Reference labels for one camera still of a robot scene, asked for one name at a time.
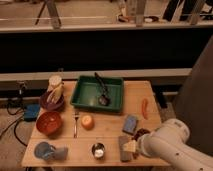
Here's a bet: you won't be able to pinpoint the blue plastic cup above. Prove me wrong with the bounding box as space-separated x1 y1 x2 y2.
34 142 68 161

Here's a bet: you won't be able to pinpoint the small metal cup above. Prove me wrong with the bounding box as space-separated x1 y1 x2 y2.
91 143 105 159

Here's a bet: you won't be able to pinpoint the orange fruit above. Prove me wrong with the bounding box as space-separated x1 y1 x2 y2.
81 115 94 130

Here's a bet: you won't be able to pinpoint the red chili pepper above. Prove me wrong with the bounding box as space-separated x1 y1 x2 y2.
142 98 148 120

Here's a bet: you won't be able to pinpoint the banana bunch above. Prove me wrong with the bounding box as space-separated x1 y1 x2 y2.
47 84 63 103

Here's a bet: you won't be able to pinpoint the metal fork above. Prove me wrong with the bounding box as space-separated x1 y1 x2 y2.
74 111 79 138

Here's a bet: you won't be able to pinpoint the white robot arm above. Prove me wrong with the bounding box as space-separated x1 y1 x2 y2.
122 118 213 171

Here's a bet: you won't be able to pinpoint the black ladle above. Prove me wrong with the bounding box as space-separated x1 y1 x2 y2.
94 72 110 106

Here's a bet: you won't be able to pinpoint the red-orange bowl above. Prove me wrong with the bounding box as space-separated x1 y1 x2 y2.
36 111 62 135

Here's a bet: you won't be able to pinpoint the blue box on floor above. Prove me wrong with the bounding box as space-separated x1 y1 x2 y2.
24 104 40 121

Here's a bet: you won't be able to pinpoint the black cables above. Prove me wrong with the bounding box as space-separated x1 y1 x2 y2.
0 96 31 148

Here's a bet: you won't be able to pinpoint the blue sponge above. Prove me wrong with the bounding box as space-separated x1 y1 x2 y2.
122 115 138 135

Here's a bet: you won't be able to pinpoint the green plastic tray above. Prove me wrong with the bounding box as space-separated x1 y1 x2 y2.
70 75 124 113

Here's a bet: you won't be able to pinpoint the dark grape bunch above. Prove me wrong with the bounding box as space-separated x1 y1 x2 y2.
131 128 152 160

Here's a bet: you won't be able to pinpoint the white paper cup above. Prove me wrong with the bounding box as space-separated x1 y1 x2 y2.
48 75 62 91

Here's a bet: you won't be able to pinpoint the grey eraser block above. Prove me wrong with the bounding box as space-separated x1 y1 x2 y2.
118 136 132 162

